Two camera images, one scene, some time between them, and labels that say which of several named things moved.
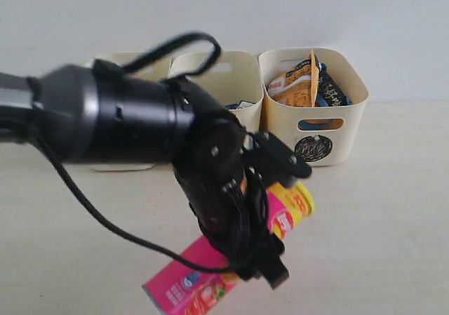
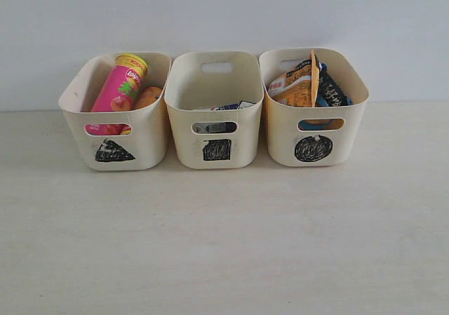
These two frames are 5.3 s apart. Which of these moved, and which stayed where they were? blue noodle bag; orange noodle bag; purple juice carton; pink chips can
Moved: pink chips can
Stayed: blue noodle bag; purple juice carton; orange noodle bag
